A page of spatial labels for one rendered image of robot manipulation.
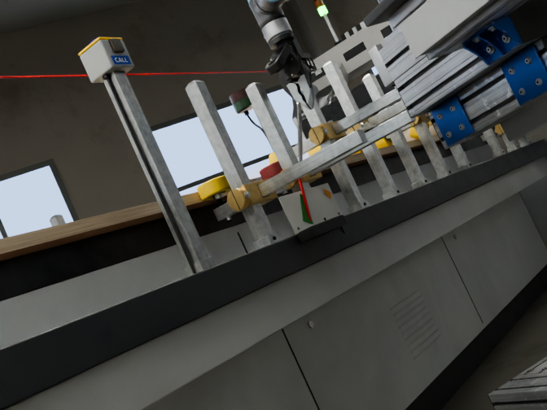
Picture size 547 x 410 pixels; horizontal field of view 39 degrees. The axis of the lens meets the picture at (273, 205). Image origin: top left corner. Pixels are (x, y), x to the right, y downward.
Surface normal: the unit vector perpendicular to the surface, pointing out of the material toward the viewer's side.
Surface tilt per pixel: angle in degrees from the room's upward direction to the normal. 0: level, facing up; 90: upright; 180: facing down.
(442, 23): 90
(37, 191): 90
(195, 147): 90
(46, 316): 90
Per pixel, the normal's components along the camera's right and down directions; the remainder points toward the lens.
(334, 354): 0.75, -0.40
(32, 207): 0.39, -0.26
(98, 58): -0.51, 0.16
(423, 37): -0.82, 0.33
